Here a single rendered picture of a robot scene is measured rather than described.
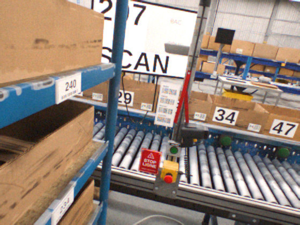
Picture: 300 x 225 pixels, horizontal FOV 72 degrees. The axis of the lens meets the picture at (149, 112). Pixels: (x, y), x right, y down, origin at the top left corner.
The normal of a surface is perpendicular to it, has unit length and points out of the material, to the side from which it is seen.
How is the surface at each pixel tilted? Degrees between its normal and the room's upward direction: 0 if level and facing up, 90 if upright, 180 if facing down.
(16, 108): 90
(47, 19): 91
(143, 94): 90
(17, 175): 90
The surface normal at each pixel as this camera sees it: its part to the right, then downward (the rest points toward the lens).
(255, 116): -0.15, 0.31
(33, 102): 0.98, 0.19
